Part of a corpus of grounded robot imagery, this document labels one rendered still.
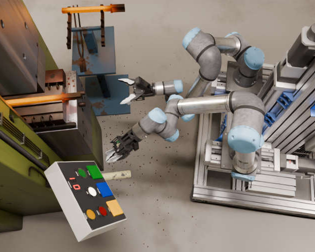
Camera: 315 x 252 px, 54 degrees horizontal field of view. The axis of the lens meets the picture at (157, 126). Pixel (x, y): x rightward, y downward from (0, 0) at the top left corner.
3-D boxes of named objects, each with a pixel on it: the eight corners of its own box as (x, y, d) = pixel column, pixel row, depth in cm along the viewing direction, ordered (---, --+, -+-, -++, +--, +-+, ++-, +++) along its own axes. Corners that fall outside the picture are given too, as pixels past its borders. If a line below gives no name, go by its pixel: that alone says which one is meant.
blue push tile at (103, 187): (106, 181, 151) (97, 182, 145) (113, 194, 149) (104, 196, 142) (103, 183, 152) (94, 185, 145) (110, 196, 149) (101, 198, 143)
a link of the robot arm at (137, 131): (143, 122, 143) (152, 136, 140) (136, 128, 144) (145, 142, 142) (135, 120, 136) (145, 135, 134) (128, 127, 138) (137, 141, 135)
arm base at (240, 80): (257, 68, 196) (262, 59, 186) (256, 89, 190) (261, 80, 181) (233, 65, 196) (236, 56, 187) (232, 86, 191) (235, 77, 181)
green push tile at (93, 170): (96, 165, 154) (87, 165, 148) (103, 177, 152) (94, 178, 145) (93, 167, 155) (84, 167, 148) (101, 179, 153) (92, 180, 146)
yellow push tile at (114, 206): (115, 199, 148) (107, 201, 141) (123, 212, 145) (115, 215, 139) (113, 201, 148) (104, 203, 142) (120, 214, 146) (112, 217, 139)
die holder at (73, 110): (90, 104, 225) (76, 70, 184) (93, 153, 210) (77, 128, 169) (12, 112, 222) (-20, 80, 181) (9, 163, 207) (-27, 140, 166)
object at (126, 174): (130, 170, 193) (130, 168, 188) (131, 178, 191) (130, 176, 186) (59, 179, 191) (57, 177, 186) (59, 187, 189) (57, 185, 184)
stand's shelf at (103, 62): (114, 27, 228) (113, 26, 226) (116, 74, 213) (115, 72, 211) (73, 30, 227) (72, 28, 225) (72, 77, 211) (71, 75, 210)
